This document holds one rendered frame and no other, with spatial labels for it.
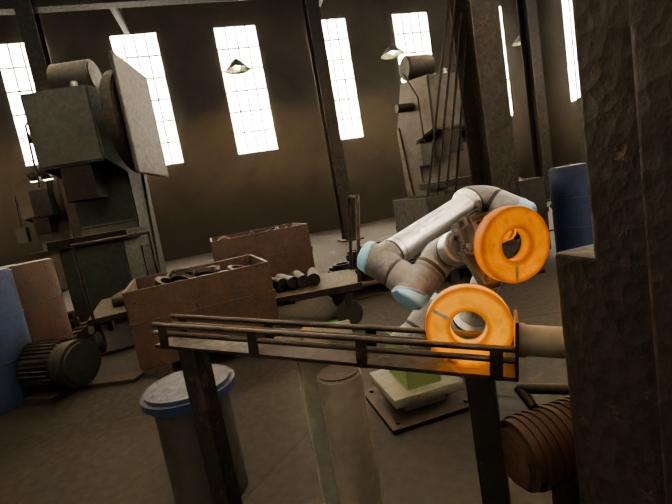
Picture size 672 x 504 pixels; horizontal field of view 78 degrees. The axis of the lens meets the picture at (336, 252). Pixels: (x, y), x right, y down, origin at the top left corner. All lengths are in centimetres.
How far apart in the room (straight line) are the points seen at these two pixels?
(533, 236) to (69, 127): 513
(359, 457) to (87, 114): 485
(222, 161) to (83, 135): 738
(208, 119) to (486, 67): 968
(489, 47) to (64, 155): 443
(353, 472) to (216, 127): 1184
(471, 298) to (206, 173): 1188
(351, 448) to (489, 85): 333
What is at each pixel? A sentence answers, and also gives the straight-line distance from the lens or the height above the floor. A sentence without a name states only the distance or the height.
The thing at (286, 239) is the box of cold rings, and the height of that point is 62.
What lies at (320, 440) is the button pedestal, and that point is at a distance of 138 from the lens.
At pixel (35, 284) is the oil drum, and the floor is 71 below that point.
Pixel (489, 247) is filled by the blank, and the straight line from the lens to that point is 86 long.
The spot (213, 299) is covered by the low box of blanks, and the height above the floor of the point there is 45.
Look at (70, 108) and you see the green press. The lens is 556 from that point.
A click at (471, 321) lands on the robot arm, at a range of 179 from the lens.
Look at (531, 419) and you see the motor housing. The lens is 87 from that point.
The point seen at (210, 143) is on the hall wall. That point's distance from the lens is 1258.
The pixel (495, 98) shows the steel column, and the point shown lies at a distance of 400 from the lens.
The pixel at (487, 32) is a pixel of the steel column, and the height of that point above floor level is 209.
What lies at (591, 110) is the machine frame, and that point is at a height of 102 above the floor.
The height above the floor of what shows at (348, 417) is 42.
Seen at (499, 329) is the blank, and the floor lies 70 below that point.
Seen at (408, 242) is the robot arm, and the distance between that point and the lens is 123.
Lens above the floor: 98
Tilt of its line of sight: 8 degrees down
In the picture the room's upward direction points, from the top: 10 degrees counter-clockwise
